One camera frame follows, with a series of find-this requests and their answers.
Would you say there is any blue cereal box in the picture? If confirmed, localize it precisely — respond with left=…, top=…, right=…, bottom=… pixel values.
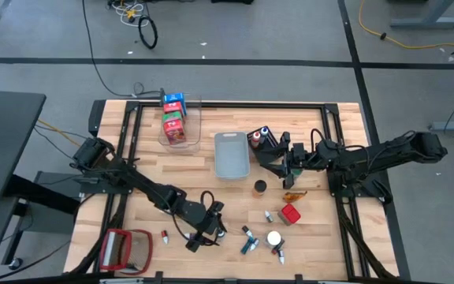
left=162, top=92, right=188, bottom=116

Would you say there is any grey desk leg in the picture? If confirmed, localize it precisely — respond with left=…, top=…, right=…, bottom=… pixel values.
left=388, top=0, right=454, bottom=29

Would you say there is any orange turmeric spice jar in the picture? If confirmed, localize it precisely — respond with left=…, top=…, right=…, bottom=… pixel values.
left=252, top=179, right=268, bottom=199

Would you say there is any white lid glass jar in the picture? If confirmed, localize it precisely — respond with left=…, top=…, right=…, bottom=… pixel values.
left=265, top=230, right=283, bottom=249

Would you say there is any black metal table frame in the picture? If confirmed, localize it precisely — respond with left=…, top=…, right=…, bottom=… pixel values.
left=87, top=99, right=411, bottom=282

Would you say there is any white yellow cable bundle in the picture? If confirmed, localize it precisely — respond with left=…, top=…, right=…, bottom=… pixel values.
left=107, top=0, right=150, bottom=28

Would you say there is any black mesh basket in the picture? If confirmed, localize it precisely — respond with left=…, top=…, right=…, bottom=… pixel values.
left=247, top=125, right=287, bottom=166

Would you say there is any long black floor cable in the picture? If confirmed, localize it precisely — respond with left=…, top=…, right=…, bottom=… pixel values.
left=81, top=0, right=163, bottom=99

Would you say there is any black desk base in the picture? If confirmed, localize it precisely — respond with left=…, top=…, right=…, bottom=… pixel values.
left=0, top=171, right=82, bottom=273

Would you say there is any red rimmed mesh basket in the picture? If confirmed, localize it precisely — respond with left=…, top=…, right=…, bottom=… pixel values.
left=99, top=227, right=154, bottom=276

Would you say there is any black coiled cable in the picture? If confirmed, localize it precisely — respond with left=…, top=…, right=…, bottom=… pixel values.
left=138, top=14, right=159, bottom=50

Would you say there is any green Apple Jacks cereal box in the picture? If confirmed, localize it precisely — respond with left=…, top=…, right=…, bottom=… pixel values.
left=162, top=111, right=184, bottom=124

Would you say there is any black desk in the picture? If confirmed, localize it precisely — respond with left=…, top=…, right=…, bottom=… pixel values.
left=0, top=88, right=47, bottom=202

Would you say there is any clear plastic bin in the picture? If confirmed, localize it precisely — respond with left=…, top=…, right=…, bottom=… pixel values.
left=157, top=94, right=203, bottom=154

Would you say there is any red Froot Loops cereal box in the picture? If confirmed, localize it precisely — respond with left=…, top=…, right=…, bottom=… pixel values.
left=162, top=101, right=184, bottom=114
left=162, top=119, right=188, bottom=146

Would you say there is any light grey plastic bin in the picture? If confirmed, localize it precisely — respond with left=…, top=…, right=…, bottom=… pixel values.
left=214, top=131, right=251, bottom=181

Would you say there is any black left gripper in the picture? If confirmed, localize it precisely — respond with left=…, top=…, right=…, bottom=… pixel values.
left=186, top=201, right=229, bottom=253

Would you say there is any yellow extension cable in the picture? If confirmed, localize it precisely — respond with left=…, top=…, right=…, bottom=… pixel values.
left=358, top=0, right=454, bottom=51

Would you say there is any red patterned tin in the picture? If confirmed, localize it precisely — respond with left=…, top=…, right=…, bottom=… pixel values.
left=277, top=203, right=302, bottom=226

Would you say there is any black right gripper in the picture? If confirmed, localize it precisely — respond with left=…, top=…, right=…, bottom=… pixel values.
left=257, top=132, right=330, bottom=189

